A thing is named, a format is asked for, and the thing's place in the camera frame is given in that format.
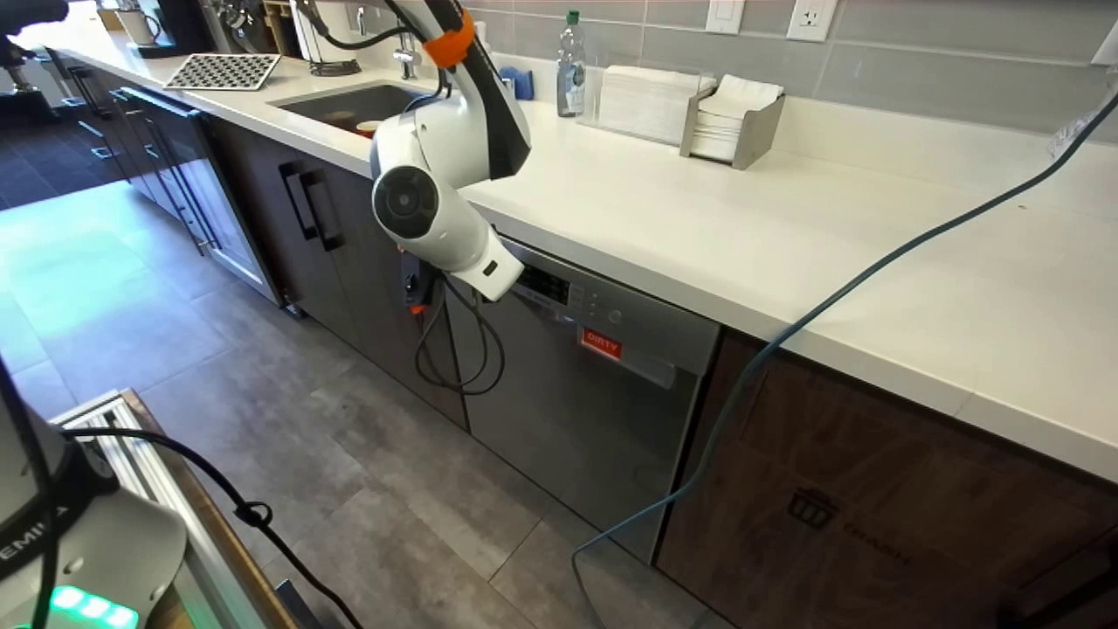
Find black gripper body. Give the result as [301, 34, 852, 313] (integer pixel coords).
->
[399, 260, 455, 322]

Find stainless steel dishwasher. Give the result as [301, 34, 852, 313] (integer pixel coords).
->
[431, 222, 728, 566]

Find dark sink cabinet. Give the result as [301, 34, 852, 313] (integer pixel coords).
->
[204, 115, 472, 433]

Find red sticker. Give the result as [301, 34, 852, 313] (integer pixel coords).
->
[578, 324, 630, 366]

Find dark undermount sink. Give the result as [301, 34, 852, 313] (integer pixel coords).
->
[268, 80, 436, 144]

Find small chrome tap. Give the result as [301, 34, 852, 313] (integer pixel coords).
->
[387, 28, 422, 85]

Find glass door beverage fridge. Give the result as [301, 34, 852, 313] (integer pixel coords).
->
[110, 85, 280, 303]

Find clear bottle green cap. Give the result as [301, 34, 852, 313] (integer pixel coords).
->
[552, 7, 592, 123]

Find white paper towel stack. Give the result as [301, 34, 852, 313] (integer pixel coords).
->
[595, 63, 715, 151]

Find white folded napkins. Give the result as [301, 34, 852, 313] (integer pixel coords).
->
[690, 71, 785, 163]

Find grey napkin holder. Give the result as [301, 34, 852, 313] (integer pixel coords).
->
[678, 86, 789, 172]

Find black coffee machine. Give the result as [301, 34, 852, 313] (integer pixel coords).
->
[135, 0, 219, 58]

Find black cabinet handle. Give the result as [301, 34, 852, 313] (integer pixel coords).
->
[298, 168, 350, 254]
[275, 158, 324, 243]

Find orange strap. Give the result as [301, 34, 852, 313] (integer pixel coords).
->
[421, 12, 482, 75]

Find thin black cable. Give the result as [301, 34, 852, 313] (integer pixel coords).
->
[62, 422, 368, 629]

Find aluminium frame robot cart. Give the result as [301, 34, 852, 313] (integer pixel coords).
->
[49, 388, 301, 629]

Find blue cable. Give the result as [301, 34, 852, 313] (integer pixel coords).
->
[565, 86, 1118, 629]

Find white switch plate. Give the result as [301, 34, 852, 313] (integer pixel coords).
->
[701, 0, 747, 34]

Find white wall outlet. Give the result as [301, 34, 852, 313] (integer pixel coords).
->
[783, 0, 841, 44]

